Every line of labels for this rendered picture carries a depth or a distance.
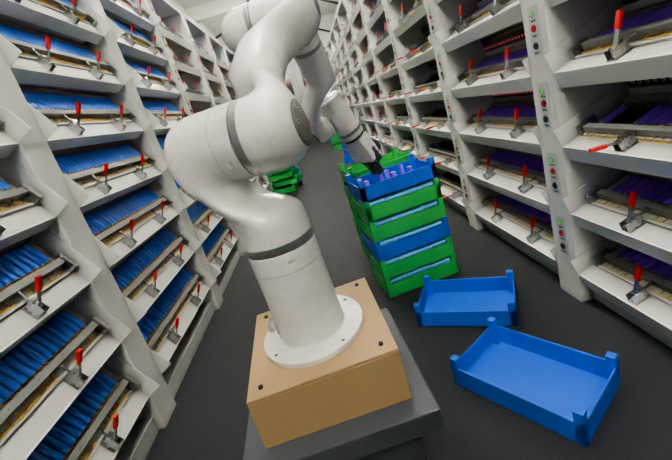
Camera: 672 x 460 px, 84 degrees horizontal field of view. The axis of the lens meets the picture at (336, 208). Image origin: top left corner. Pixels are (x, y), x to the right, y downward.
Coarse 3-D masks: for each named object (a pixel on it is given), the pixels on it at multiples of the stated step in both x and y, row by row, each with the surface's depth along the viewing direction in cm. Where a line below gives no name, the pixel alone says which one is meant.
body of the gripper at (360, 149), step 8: (360, 136) 125; (368, 136) 126; (344, 144) 130; (352, 144) 127; (360, 144) 125; (368, 144) 125; (352, 152) 130; (360, 152) 128; (368, 152) 126; (360, 160) 131; (368, 160) 129
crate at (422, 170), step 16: (416, 160) 151; (432, 160) 136; (368, 176) 152; (384, 176) 154; (400, 176) 135; (416, 176) 136; (432, 176) 137; (352, 192) 146; (368, 192) 133; (384, 192) 134
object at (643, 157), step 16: (608, 96) 96; (592, 112) 97; (608, 112) 97; (560, 128) 97; (576, 128) 98; (560, 144) 99; (576, 144) 95; (592, 144) 90; (640, 144) 79; (656, 144) 76; (576, 160) 97; (592, 160) 91; (608, 160) 85; (624, 160) 80; (640, 160) 76; (656, 160) 72
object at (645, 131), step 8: (584, 128) 95; (592, 128) 92; (600, 128) 90; (608, 128) 87; (616, 128) 85; (624, 128) 83; (632, 128) 81; (640, 128) 79; (648, 128) 77; (656, 128) 76; (664, 128) 74; (584, 136) 94; (640, 136) 80; (648, 136) 78; (656, 136) 76; (664, 136) 74
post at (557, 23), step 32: (544, 0) 89; (576, 0) 90; (608, 0) 91; (544, 32) 92; (544, 64) 96; (576, 96) 96; (544, 128) 104; (544, 160) 108; (576, 224) 105; (576, 256) 107; (576, 288) 112
